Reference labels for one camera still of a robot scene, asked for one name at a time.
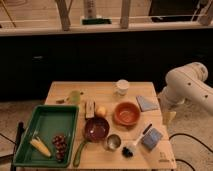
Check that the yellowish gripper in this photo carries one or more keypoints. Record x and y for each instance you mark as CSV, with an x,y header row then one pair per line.
x,y
168,116

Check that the grey blue towel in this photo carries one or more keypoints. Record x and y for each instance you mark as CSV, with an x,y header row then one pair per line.
x,y
145,104

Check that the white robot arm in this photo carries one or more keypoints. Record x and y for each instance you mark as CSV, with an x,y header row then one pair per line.
x,y
185,82

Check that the orange bowl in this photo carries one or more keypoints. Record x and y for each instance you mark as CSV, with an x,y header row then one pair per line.
x,y
126,113

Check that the blue sponge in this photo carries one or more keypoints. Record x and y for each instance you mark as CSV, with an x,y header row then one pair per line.
x,y
151,139

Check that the dish brush black bristles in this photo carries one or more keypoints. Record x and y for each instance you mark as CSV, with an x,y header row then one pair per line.
x,y
129,149

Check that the white cup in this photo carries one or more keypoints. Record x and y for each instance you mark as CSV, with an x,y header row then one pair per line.
x,y
122,87

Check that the small metal cup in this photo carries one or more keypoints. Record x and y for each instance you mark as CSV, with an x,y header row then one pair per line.
x,y
112,142

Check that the yellow apple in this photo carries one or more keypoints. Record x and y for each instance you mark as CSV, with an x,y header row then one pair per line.
x,y
101,111

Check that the brown wooden block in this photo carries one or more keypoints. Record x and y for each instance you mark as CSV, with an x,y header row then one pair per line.
x,y
89,109

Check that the bunch of red grapes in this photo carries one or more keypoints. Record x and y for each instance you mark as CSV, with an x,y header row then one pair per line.
x,y
59,142

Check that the small brown food piece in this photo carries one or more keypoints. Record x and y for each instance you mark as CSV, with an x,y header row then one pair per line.
x,y
60,101

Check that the green plastic tray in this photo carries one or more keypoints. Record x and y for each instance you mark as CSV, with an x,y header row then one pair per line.
x,y
46,122

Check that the green base white stand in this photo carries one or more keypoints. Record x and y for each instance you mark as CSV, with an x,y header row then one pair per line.
x,y
90,14

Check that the yellow corn cob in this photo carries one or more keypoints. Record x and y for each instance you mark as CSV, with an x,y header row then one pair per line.
x,y
40,146

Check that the green handled utensil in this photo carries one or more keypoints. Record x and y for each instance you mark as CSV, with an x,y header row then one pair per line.
x,y
77,158

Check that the black chair frame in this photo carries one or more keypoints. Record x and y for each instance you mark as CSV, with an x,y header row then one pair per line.
x,y
7,157

